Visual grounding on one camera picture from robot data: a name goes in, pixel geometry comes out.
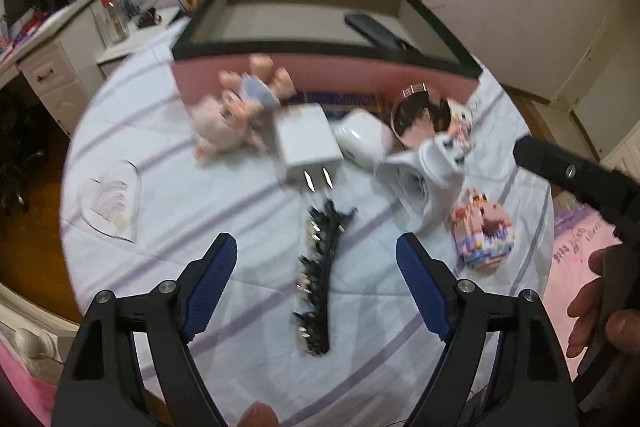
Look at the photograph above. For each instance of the pink building block toy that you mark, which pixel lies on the pink building block toy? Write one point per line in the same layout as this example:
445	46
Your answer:
482	232

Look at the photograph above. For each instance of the black glasses case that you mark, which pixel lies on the black glasses case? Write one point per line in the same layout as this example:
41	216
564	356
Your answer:
372	29

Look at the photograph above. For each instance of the black studded hair clip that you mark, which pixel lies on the black studded hair clip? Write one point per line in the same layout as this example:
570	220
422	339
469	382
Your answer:
320	267

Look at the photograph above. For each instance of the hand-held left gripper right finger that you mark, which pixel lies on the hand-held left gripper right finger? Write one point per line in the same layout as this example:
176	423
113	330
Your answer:
422	282

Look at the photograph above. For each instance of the white pump bottle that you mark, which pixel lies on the white pump bottle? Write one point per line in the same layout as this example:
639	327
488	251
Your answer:
430	177

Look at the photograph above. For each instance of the white nightstand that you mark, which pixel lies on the white nightstand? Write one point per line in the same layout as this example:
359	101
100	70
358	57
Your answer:
130	42

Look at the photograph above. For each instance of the pink printed blanket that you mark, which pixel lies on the pink printed blanket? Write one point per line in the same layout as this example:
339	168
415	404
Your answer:
575	257

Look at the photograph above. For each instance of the pink pig plush toy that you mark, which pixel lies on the pink pig plush toy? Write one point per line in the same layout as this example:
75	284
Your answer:
220	122

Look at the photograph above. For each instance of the clear bottle with orange cap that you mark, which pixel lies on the clear bottle with orange cap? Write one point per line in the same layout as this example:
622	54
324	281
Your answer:
115	19

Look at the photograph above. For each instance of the person's left hand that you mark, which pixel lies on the person's left hand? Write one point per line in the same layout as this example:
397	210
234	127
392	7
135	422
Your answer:
259	416

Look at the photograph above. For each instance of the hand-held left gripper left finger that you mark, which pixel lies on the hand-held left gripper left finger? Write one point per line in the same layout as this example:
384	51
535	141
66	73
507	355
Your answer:
212	277

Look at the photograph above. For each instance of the white wall charger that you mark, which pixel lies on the white wall charger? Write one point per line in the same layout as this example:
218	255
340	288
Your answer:
307	137

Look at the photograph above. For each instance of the white earbuds case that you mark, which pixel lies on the white earbuds case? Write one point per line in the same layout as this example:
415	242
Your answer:
362	139

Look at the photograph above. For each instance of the white bed frame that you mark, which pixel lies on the white bed frame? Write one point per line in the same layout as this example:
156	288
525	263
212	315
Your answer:
35	337

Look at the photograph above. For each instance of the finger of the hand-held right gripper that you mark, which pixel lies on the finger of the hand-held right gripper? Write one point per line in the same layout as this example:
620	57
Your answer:
570	172

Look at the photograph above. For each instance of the black office chair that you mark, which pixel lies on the black office chair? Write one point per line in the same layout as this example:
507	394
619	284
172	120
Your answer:
17	157

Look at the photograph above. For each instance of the pink box with black rim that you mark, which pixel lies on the pink box with black rim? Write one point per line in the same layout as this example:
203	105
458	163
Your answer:
325	72

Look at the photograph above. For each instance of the white desk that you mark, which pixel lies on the white desk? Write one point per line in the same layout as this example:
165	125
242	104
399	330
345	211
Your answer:
50	67

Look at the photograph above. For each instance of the small doll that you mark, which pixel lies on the small doll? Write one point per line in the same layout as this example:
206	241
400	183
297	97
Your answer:
257	84

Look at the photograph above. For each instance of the person's right hand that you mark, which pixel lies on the person's right hand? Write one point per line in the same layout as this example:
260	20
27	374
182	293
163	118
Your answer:
585	302

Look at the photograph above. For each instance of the dark blue flat box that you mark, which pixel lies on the dark blue flat box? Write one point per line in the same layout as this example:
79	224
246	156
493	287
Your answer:
345	98

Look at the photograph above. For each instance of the rose gold cup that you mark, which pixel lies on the rose gold cup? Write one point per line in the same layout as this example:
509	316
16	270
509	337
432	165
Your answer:
417	117

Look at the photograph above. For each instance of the black handheld device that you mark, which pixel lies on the black handheld device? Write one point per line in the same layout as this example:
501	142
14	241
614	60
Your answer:
147	19

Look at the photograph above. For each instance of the pink bed sheet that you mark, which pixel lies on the pink bed sheet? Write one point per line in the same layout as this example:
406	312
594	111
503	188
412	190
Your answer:
25	387

